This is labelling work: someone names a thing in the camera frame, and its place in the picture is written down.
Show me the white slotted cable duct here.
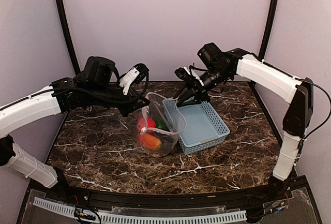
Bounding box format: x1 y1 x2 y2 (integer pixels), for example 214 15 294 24
33 197 247 224

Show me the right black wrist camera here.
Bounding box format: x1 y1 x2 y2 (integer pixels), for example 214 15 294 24
197 42 222 68

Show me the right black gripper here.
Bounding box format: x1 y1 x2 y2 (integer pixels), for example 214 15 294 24
173 66 232 107

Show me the orange persimmon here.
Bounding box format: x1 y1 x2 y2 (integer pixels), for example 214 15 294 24
138 133 162 151

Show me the right black frame post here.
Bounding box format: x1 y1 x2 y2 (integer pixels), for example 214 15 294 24
259 0 278 59

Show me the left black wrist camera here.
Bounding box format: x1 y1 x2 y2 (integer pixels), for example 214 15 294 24
82 56 115 87

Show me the left black frame post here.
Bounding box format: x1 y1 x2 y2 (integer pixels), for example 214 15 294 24
55 0 81 74

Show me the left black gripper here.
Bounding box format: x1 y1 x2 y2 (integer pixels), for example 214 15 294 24
87 84 151 117

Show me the black front rail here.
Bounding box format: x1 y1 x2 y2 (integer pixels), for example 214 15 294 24
43 182 293 209

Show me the light blue plastic basket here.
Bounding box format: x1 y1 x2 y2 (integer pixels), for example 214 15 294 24
162 99 230 155

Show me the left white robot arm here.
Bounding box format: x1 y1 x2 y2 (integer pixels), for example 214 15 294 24
1 56 149 201

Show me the red apple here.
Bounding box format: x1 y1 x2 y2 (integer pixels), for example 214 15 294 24
137 117 156 132

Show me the black frame post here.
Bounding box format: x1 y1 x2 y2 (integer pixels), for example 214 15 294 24
55 0 81 74
259 0 278 59

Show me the green pepper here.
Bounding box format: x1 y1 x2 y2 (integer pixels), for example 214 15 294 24
155 120 168 130

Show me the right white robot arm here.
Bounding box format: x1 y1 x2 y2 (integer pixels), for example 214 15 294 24
175 43 316 181

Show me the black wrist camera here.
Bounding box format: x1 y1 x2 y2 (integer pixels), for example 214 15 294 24
197 42 222 68
82 56 115 87

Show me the clear zip top bag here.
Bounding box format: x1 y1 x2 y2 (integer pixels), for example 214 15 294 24
136 93 187 158

